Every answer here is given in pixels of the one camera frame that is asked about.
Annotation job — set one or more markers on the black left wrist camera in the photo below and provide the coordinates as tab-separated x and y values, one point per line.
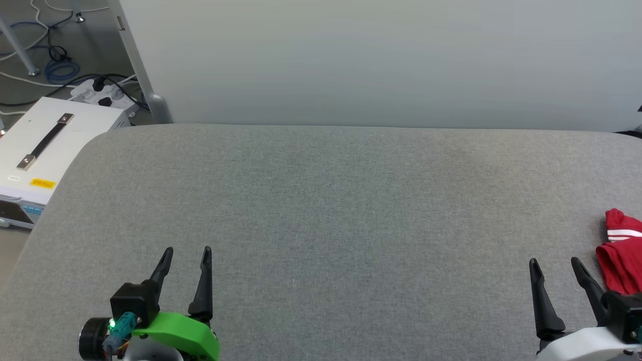
135	301

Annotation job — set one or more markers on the grey metal table leg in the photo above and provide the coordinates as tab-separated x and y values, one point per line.
19	50

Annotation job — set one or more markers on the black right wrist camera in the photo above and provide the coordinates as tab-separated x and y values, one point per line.
624	313

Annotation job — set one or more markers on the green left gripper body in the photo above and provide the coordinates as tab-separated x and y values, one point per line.
190	336

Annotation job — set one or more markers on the white power strip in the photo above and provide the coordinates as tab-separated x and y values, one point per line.
88	93

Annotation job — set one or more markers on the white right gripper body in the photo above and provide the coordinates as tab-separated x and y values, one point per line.
587	348

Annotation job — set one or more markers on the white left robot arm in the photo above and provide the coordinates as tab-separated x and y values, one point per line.
150	355

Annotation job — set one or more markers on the red and white garment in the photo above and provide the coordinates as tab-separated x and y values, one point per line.
624	260

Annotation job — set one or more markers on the dark object beside partition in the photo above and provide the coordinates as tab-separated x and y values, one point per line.
633	131

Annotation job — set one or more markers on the yellow warning sticker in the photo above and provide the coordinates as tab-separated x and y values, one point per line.
42	183

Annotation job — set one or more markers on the small metal furniture foot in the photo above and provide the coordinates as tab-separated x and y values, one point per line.
79	18

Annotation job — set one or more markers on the white equipment case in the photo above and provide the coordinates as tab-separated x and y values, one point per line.
35	175

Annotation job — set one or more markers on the grey metal partition post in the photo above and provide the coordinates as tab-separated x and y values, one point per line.
140	65

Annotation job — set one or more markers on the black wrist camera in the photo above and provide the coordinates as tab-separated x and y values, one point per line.
135	301
624	313

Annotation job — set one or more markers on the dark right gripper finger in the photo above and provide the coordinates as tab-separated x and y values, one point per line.
593	293
545	316

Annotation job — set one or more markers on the black power plug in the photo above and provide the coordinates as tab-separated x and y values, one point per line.
105	102
98	82

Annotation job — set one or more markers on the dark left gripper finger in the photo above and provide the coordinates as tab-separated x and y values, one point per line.
204	296
163	273

